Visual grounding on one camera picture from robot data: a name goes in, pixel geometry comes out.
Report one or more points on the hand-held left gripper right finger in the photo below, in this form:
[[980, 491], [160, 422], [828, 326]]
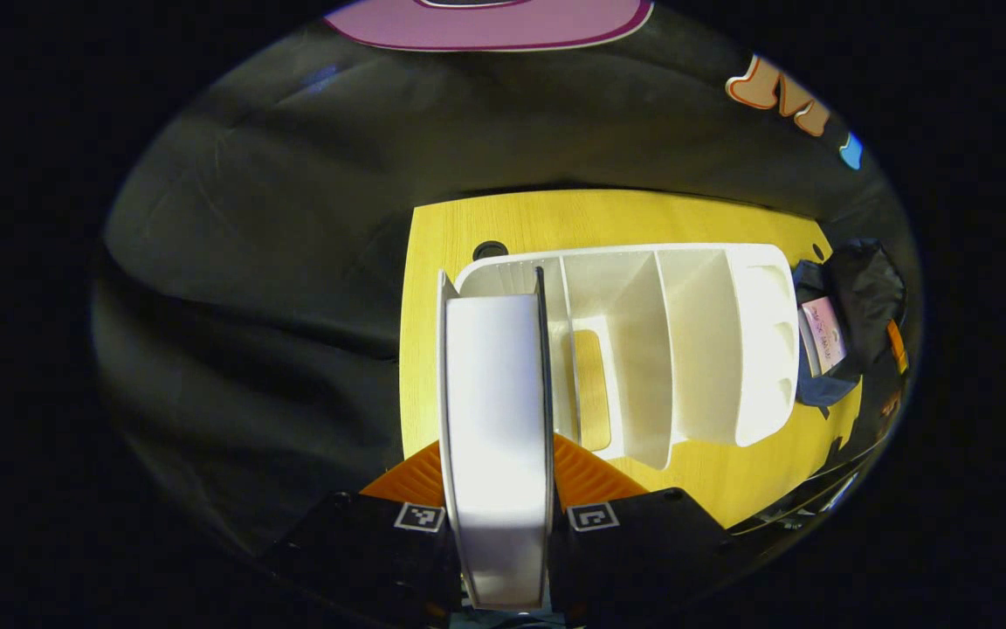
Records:
[[634, 550]]

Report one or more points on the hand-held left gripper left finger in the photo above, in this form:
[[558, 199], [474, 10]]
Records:
[[372, 550]]

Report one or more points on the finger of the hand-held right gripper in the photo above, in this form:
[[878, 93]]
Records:
[[898, 348]]

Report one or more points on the blue schoolbag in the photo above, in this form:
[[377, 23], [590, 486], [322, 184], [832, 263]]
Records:
[[865, 288]]

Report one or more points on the pink cover book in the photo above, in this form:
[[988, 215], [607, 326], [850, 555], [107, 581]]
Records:
[[824, 336]]

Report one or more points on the black cover book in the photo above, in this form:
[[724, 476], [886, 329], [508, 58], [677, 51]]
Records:
[[496, 419]]

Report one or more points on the white plastic bookshelf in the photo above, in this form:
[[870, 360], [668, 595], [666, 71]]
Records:
[[695, 349]]

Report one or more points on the black backdrop cloth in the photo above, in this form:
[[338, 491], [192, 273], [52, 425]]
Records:
[[250, 262]]

